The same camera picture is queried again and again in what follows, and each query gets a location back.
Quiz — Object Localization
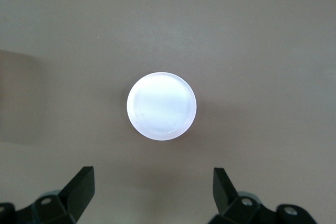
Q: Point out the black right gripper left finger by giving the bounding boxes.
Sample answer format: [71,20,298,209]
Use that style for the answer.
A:
[0,166,95,224]

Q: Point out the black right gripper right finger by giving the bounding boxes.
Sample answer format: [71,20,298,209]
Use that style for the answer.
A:
[209,167,316,224]

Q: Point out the pink round plate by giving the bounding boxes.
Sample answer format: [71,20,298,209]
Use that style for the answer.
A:
[127,71,197,141]

